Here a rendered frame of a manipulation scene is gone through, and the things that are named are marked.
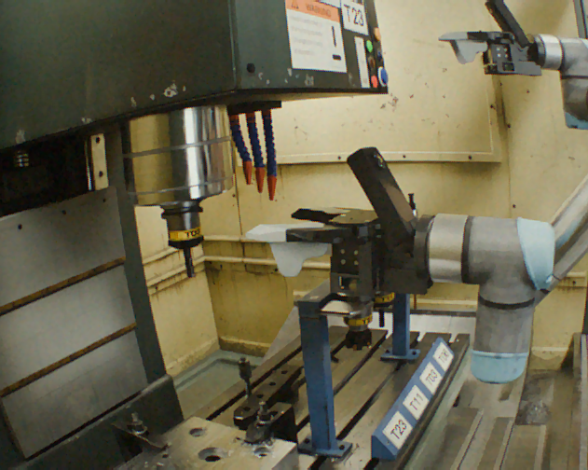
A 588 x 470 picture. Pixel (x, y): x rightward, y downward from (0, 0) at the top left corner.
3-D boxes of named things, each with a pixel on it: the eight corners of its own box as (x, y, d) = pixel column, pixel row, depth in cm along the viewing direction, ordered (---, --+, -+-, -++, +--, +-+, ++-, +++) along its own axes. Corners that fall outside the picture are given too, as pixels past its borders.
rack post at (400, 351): (421, 352, 131) (421, 241, 124) (415, 362, 126) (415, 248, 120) (387, 351, 136) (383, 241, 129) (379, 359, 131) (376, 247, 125)
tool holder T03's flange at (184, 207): (174, 211, 78) (172, 194, 78) (210, 208, 76) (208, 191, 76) (154, 220, 72) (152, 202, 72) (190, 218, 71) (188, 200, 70)
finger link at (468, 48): (447, 61, 81) (492, 62, 81) (442, 30, 79) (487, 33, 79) (442, 62, 84) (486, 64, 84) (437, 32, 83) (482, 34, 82)
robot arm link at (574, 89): (587, 131, 79) (582, 74, 76) (557, 128, 90) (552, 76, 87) (613, 131, 79) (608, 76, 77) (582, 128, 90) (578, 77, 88)
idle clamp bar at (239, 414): (303, 387, 121) (300, 366, 119) (253, 444, 98) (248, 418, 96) (285, 385, 123) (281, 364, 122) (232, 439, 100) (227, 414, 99)
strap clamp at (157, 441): (182, 477, 86) (162, 418, 82) (171, 486, 83) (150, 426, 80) (135, 457, 92) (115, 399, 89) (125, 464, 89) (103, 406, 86)
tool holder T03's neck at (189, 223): (178, 233, 78) (175, 212, 77) (207, 231, 77) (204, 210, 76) (162, 241, 73) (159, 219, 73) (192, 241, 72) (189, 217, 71)
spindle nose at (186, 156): (160, 190, 84) (154, 118, 81) (252, 182, 79) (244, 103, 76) (107, 211, 69) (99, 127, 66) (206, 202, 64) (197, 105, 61)
